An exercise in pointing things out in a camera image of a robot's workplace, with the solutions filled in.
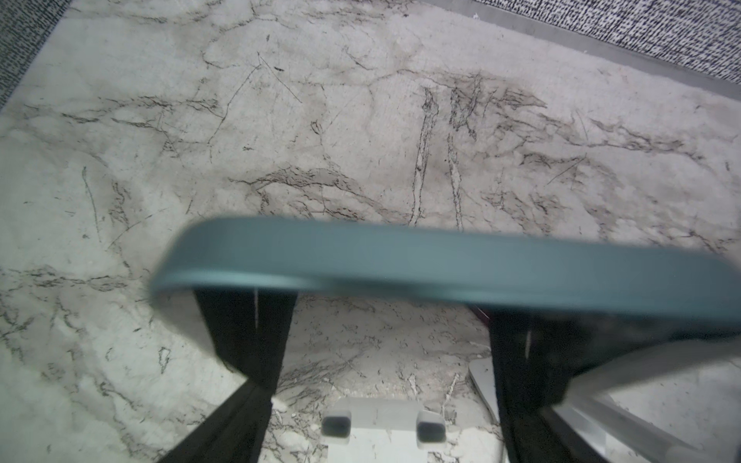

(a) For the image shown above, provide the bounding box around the white phone stand left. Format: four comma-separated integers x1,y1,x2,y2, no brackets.
317,395,505,463

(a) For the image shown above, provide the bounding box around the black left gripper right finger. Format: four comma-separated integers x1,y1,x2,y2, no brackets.
485,309,609,463

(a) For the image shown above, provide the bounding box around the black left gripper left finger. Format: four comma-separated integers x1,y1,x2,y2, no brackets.
156,287,298,462

